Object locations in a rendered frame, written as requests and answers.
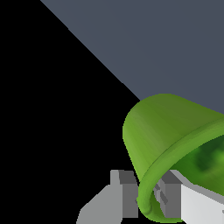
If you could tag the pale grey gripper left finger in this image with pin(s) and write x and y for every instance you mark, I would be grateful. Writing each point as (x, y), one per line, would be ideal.
(113, 201)

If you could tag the green cup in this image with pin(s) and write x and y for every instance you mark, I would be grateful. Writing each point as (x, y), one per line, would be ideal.
(163, 131)

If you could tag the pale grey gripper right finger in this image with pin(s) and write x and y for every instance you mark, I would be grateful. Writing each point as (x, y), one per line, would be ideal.
(192, 204)

